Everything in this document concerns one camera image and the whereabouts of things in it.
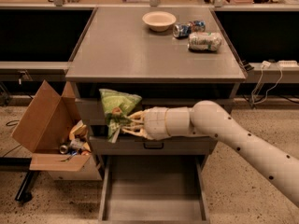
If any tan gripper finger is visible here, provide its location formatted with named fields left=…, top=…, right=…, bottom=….
left=121, top=125, right=148, bottom=138
left=111, top=106, right=148, bottom=123

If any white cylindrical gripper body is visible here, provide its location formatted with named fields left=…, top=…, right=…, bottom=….
left=144, top=107, right=169, bottom=140

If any green jalapeno chip bag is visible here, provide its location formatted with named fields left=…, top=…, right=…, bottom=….
left=99, top=89, right=142, bottom=143

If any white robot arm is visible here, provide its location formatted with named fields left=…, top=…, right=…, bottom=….
left=113, top=101, right=299, bottom=206

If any grey middle drawer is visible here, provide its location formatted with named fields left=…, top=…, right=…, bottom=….
left=90, top=125, right=217, bottom=155

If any grey drawer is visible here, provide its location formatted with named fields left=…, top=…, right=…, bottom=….
left=90, top=125, right=217, bottom=155
left=98, top=155, right=210, bottom=224
left=76, top=83, right=235, bottom=125

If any grey top drawer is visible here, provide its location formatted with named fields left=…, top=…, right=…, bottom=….
left=76, top=83, right=235, bottom=125

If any grey bottom drawer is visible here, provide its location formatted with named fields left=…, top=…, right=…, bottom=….
left=98, top=155, right=210, bottom=224

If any grey drawer cabinet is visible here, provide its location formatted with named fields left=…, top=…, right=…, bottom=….
left=64, top=6, right=248, bottom=157

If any silver can in box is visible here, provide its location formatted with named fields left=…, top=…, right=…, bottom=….
left=59, top=144, right=69, bottom=154

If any brown cardboard box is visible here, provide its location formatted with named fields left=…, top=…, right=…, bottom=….
left=12, top=80, right=91, bottom=172

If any blue soda can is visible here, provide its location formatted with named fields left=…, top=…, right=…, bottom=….
left=173, top=21, right=206, bottom=38

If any white paper bowl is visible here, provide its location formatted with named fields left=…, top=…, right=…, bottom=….
left=142, top=11, right=177, bottom=32

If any black table leg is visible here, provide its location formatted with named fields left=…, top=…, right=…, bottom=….
left=15, top=171, right=39, bottom=203

